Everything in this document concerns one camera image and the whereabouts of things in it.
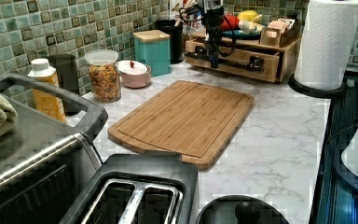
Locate wooden drawer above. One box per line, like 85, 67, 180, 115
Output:
185, 39, 281, 82

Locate toy peeled banana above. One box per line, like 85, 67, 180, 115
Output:
237, 10, 264, 35

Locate pink lidded bowl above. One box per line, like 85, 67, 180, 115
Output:
117, 60, 151, 89

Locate oat cereal box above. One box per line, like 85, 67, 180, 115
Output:
169, 0, 204, 35

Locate black paper towel holder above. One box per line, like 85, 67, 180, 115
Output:
288, 74, 347, 99

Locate orange bottle white cap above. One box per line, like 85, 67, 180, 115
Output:
27, 58, 67, 124

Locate dark grey cup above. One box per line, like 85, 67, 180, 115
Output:
46, 53, 82, 117

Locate teal canister wooden lid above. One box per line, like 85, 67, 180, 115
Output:
132, 30, 171, 77

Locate wooden organizer box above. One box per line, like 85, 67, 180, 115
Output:
187, 32, 301, 83

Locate black round lid with knob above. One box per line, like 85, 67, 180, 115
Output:
196, 195, 289, 224

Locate wooden cutting board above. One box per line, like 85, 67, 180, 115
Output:
107, 80, 255, 171

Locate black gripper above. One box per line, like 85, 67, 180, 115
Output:
202, 0, 224, 68

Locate black two-slot toaster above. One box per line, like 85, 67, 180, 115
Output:
60, 153, 198, 224

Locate glass cereal jar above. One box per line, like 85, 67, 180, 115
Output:
85, 49, 121, 103

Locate blue plate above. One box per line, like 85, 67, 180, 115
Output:
223, 23, 266, 40

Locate black utensil holder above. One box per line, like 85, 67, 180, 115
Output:
155, 20, 184, 64

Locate tea bag boxes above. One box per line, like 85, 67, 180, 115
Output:
266, 18, 296, 38

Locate white paper towel roll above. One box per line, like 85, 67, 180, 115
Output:
295, 0, 358, 91

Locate stainless steel toaster oven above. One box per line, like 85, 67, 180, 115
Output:
0, 74, 108, 224

